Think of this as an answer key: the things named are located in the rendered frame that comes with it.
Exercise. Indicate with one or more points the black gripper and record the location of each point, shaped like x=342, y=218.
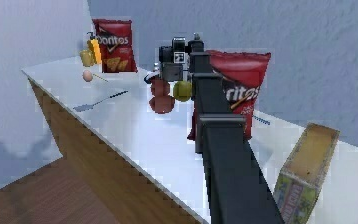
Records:
x=172, y=71

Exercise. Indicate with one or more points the red cylindrical shaker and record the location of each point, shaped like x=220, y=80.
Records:
x=162, y=103

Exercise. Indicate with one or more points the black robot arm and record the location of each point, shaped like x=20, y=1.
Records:
x=233, y=173

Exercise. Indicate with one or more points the red chips bag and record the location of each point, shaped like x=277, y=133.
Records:
x=243, y=80
x=117, y=46

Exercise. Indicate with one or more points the thin yellow pencil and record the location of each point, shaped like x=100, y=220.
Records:
x=101, y=78

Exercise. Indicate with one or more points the pale brown egg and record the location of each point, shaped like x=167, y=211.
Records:
x=87, y=76

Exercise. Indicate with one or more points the white counter wooden side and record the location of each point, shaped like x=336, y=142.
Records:
x=137, y=140

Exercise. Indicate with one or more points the yellow bell pepper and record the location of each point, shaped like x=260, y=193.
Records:
x=86, y=58

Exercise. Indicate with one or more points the yellow green cardboard box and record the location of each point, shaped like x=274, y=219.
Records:
x=303, y=176

